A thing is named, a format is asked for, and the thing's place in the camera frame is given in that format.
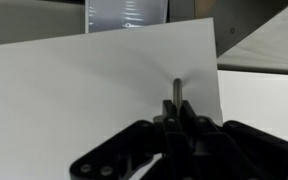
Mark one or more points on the steel cabinet door handle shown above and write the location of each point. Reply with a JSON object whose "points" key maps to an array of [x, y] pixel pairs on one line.
{"points": [[177, 94]]}

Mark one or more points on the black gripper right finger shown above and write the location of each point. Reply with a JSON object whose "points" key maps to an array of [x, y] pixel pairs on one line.
{"points": [[234, 151]]}

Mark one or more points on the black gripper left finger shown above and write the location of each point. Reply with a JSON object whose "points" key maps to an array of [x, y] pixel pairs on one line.
{"points": [[164, 144]]}

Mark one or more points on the white neighbouring cabinet door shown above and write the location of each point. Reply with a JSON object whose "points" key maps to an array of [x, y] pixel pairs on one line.
{"points": [[256, 99]]}

